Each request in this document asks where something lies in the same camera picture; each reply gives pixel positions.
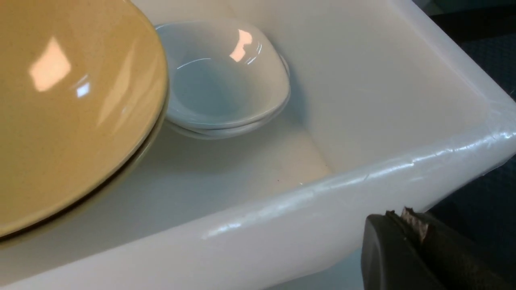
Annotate yellow bowl in tub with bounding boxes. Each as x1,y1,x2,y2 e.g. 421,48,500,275
0,97,170,248

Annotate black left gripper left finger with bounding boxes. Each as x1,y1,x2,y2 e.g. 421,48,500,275
361,213,444,290

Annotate yellow noodle bowl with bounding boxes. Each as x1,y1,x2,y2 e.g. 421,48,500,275
0,0,169,238

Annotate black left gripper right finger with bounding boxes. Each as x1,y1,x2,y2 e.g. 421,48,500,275
386,207,515,290

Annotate white dish in tub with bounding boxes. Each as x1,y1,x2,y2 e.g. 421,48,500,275
156,19,291,130

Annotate large white plastic tub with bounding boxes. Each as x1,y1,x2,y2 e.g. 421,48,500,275
1,0,515,290

